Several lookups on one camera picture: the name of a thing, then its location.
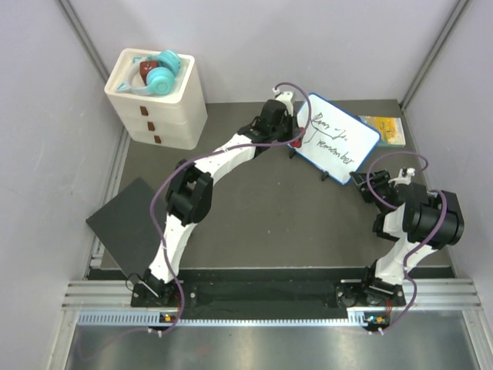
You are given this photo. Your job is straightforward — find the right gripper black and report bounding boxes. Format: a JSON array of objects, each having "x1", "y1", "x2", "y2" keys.
[{"x1": 350, "y1": 170, "x2": 394, "y2": 214}]

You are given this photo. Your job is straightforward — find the red whiteboard eraser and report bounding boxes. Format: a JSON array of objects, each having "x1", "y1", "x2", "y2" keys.
[{"x1": 289, "y1": 127, "x2": 306, "y2": 149}]

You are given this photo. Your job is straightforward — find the blue framed whiteboard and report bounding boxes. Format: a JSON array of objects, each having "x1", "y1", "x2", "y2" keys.
[{"x1": 290, "y1": 92, "x2": 381, "y2": 185}]

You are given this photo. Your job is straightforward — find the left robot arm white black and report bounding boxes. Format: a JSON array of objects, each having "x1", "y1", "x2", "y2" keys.
[{"x1": 143, "y1": 92, "x2": 301, "y2": 306}]

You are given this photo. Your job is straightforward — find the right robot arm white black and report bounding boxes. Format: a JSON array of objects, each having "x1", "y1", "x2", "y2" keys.
[{"x1": 350, "y1": 167, "x2": 464, "y2": 305}]

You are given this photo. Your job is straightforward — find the yellow blue book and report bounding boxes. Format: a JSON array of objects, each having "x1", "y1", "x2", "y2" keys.
[{"x1": 359, "y1": 116, "x2": 406, "y2": 148}]

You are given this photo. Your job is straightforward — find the teal cat ear headphones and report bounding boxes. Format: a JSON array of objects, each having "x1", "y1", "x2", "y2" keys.
[{"x1": 116, "y1": 50, "x2": 181, "y2": 96}]

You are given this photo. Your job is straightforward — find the dark red cube toy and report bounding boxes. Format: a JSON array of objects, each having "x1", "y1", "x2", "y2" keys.
[{"x1": 139, "y1": 60, "x2": 159, "y2": 86}]

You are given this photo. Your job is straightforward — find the black flat board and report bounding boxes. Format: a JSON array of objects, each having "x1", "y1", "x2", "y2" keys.
[{"x1": 86, "y1": 177, "x2": 160, "y2": 281}]

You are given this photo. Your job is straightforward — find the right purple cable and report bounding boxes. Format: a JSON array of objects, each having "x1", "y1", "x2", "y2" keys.
[{"x1": 365, "y1": 150, "x2": 450, "y2": 335}]

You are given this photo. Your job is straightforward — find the purple cable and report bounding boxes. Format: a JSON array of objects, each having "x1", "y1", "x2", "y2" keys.
[
  {"x1": 365, "y1": 150, "x2": 450, "y2": 335},
  {"x1": 149, "y1": 81, "x2": 311, "y2": 336}
]

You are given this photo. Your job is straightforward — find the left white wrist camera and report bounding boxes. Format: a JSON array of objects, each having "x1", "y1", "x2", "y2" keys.
[{"x1": 273, "y1": 87, "x2": 294, "y2": 116}]

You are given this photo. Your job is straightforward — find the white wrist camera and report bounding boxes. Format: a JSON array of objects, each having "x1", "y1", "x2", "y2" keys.
[
  {"x1": 273, "y1": 87, "x2": 294, "y2": 116},
  {"x1": 388, "y1": 167, "x2": 416, "y2": 189}
]

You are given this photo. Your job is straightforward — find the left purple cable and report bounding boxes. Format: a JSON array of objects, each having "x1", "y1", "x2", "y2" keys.
[{"x1": 149, "y1": 81, "x2": 311, "y2": 336}]

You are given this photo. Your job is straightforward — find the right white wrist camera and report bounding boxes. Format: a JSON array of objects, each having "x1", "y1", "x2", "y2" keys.
[{"x1": 388, "y1": 167, "x2": 416, "y2": 189}]

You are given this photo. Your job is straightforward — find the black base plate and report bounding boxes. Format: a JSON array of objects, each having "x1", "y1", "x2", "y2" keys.
[{"x1": 131, "y1": 267, "x2": 405, "y2": 313}]

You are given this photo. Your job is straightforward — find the aluminium frame rail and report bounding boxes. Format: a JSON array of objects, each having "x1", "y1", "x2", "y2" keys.
[{"x1": 62, "y1": 281, "x2": 132, "y2": 310}]

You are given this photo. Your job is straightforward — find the grey slotted cable duct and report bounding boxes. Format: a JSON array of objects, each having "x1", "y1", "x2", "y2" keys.
[{"x1": 78, "y1": 311, "x2": 388, "y2": 328}]

